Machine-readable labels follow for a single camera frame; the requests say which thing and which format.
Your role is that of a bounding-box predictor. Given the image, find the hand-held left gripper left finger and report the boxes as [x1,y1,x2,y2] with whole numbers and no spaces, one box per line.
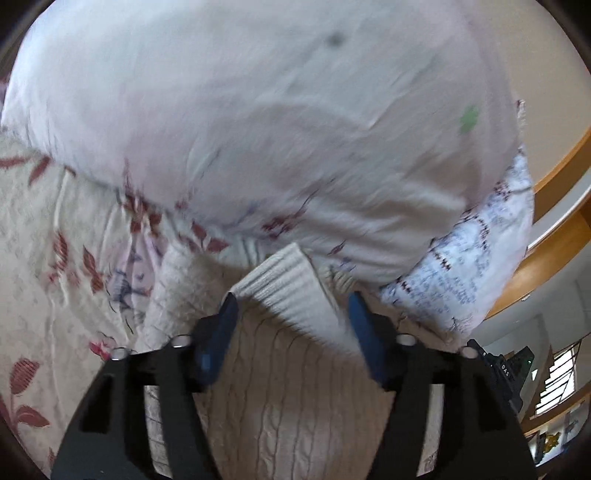
[50,292,239,480]

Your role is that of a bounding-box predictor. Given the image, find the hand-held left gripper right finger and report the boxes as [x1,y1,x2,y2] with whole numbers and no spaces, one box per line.
[347,292,539,480]

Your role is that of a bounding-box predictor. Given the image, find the cream cable-knit sweater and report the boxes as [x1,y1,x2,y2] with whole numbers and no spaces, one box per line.
[139,242,468,480]

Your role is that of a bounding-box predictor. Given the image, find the window with railing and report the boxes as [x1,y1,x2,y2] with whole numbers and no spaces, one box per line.
[534,340,583,417]

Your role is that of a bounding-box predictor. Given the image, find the wooden shelf with ornaments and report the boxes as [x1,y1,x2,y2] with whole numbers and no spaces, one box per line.
[524,399,589,468]

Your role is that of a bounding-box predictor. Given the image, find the white pillow with blue print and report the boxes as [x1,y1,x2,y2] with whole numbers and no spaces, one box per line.
[379,99,536,343]

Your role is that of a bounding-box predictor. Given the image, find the wooden bed headboard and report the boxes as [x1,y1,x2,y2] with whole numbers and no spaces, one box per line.
[480,138,591,320]

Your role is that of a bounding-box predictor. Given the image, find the floral bed sheet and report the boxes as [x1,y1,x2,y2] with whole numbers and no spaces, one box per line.
[0,76,232,480]

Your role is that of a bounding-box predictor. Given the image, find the large white pillow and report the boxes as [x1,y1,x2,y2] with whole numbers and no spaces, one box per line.
[0,0,523,288]

